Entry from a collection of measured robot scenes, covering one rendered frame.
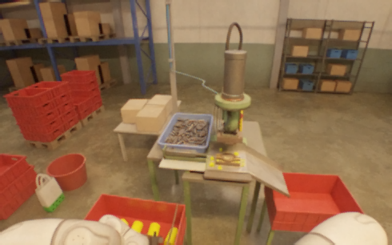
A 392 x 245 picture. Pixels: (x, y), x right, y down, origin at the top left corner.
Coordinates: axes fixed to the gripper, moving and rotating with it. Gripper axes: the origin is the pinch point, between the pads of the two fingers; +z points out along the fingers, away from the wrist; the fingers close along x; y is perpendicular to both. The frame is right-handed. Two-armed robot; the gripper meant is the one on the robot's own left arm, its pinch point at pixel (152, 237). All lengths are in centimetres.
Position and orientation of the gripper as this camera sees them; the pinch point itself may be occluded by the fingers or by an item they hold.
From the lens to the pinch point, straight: 148.1
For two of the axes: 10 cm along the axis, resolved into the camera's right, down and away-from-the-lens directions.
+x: -10.0, -0.2, 0.8
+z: 0.6, 3.8, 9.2
